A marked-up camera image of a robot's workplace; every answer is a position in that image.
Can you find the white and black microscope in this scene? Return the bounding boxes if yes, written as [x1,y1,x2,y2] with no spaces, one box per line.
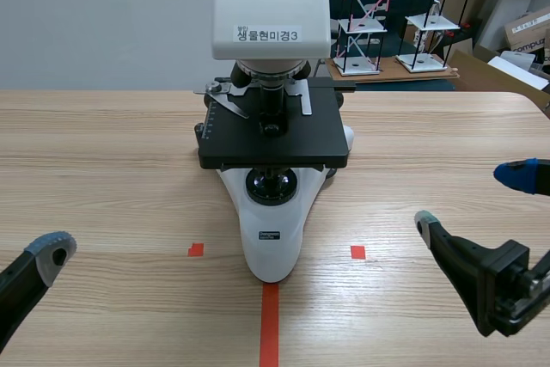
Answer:
[192,0,357,285]

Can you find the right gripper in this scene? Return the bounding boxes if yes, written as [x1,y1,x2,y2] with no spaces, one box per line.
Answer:
[413,158,550,338]

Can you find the rod tower model white plates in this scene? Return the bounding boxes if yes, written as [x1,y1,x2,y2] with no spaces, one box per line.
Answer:
[333,0,399,76]
[394,0,479,74]

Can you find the brown cardboard sheet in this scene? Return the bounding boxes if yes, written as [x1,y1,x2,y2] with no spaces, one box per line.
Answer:
[323,54,461,85]

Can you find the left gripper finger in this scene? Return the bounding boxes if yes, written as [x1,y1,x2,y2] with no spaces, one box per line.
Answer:
[0,231,79,353]

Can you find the flat brown cardboard box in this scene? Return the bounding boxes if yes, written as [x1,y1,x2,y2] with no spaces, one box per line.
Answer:
[446,47,550,107]

